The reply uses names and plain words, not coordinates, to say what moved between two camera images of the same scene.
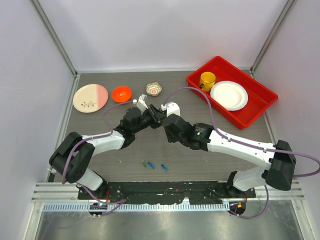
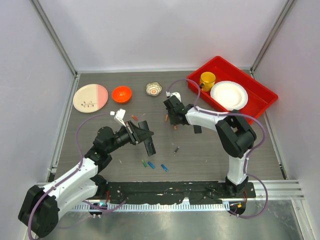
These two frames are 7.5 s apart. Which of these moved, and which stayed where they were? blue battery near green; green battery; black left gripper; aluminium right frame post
Moved: black left gripper
Stayed: green battery; aluminium right frame post; blue battery near green
